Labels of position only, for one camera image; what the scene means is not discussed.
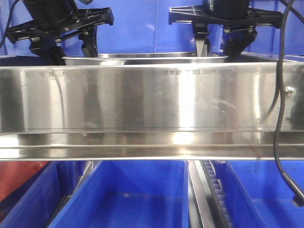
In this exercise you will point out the blue bin lower right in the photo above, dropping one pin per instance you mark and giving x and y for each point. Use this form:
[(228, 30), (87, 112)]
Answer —
[(256, 196)]

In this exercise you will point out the blue bin lower center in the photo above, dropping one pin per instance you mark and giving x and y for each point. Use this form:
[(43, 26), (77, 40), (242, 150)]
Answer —
[(130, 194)]

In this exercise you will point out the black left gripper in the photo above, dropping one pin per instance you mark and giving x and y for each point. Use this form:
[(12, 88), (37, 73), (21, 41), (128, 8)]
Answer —
[(61, 20)]

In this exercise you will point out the blue bin lower left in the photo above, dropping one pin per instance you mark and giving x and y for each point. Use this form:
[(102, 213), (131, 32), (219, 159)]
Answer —
[(36, 207)]

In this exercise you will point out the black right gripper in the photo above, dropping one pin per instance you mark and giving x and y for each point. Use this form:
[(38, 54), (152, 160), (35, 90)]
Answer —
[(238, 19)]

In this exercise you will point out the red bin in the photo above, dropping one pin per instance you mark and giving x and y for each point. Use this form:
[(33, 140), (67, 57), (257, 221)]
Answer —
[(15, 173)]

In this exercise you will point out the stainless steel front rail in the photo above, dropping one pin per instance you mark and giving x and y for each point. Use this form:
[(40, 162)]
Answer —
[(216, 111)]

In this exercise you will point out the silver metal tray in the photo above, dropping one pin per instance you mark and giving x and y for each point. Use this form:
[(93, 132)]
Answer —
[(119, 59)]

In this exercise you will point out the black roller track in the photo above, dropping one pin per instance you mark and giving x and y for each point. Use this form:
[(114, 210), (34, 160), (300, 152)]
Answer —
[(215, 198)]

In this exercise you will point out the blue bin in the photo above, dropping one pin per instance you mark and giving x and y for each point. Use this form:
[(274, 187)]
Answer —
[(36, 207), (256, 196), (130, 194)]

